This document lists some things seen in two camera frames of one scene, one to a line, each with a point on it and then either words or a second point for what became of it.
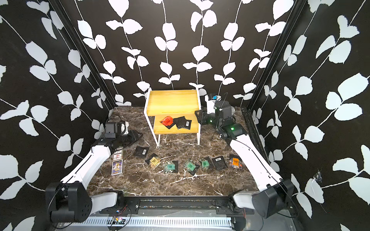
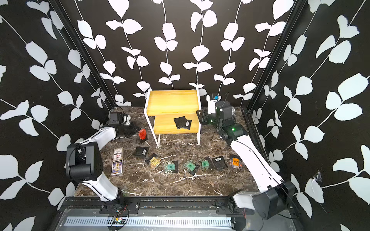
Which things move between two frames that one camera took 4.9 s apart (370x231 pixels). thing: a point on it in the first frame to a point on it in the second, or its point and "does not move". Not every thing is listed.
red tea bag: (167, 121) to (142, 135)
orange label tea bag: (235, 163) does not move
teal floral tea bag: (171, 166) does not move
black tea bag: (181, 122) does not move
